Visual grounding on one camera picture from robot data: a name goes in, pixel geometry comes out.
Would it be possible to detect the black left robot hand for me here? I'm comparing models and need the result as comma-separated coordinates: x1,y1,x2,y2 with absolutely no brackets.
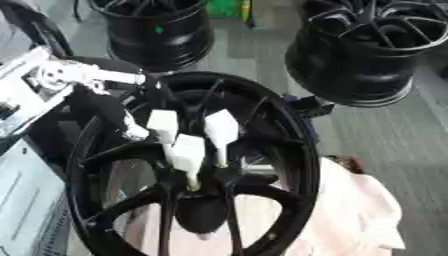
35,55,168,158

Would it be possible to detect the black wheel rim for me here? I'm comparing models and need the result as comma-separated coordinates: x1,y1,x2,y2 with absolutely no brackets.
85,0,217,73
283,0,448,109

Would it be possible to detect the black spoked wheel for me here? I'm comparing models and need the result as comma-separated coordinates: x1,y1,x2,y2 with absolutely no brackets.
64,70,324,256

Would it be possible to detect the pale grey ribbed panel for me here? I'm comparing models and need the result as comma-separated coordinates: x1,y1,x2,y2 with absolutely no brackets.
0,139,76,256

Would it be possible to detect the green box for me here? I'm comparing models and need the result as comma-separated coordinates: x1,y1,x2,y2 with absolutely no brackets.
204,0,254,20

